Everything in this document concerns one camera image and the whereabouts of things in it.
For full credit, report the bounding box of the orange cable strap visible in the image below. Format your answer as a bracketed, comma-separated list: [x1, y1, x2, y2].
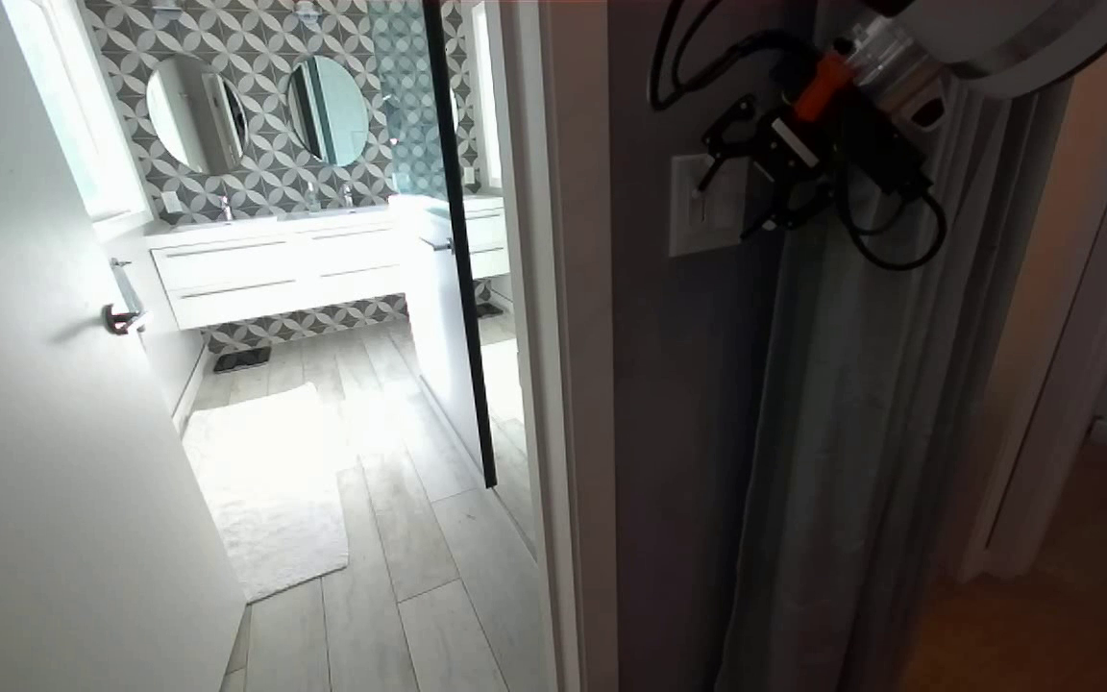
[790, 49, 862, 127]

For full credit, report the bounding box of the silver door handle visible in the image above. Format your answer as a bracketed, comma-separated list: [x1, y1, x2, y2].
[99, 259, 155, 343]

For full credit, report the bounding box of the white door frame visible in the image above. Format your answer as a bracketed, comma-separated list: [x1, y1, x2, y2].
[492, 0, 624, 692]

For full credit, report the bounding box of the white door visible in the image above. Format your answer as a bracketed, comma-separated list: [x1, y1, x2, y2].
[0, 0, 250, 692]

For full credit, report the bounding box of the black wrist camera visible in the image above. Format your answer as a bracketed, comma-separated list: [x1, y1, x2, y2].
[835, 108, 939, 203]

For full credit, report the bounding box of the white bathroom vanity cabinet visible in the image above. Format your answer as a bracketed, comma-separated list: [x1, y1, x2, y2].
[142, 189, 511, 336]

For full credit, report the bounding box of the black camera cable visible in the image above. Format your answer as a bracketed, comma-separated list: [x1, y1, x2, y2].
[835, 177, 948, 276]

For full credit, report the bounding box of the white bath mat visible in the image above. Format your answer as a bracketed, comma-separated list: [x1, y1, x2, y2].
[175, 381, 354, 609]

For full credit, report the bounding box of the white wall switch plate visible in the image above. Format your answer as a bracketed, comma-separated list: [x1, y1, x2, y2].
[665, 150, 752, 261]

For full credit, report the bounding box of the black framed glass shower panel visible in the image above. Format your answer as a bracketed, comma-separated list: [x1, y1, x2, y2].
[416, 0, 502, 491]

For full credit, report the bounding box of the round wall mirror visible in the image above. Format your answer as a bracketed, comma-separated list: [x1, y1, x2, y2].
[279, 53, 377, 172]
[142, 53, 250, 177]

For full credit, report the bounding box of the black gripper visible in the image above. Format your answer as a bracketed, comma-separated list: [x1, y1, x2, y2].
[702, 91, 846, 244]

